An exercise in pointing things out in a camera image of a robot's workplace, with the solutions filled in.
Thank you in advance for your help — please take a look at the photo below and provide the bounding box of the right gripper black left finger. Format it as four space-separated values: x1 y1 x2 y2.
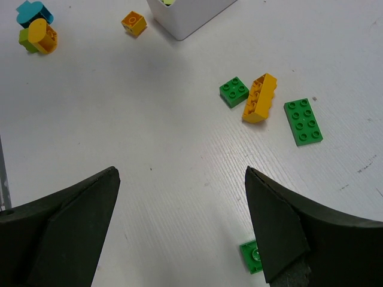
1 166 120 286

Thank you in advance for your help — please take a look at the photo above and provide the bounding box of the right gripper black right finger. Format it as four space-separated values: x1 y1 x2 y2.
245 167 382 286

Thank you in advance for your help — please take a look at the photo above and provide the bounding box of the green lego brick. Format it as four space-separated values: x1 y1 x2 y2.
239 240 263 274
284 98 323 146

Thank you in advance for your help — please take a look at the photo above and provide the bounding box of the green lego brick top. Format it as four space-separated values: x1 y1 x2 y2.
284 98 323 146

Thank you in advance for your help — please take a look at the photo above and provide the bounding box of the orange 2x3 lego brick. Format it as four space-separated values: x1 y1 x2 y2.
242 73 277 124

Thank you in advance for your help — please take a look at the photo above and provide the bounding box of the small green lego pile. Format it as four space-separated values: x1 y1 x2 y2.
219 77 249 108

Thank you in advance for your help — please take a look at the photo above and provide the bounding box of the yellow heart lego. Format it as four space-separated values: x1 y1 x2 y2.
19 18 58 54

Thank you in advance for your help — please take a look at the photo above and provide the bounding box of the blue heart lego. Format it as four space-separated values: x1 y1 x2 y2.
16 1 54 29

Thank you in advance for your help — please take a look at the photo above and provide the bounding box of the orange small lego brick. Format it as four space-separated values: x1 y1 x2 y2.
121 11 147 38

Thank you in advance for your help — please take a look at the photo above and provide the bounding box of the right white divided container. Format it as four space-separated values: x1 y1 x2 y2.
147 0 236 41

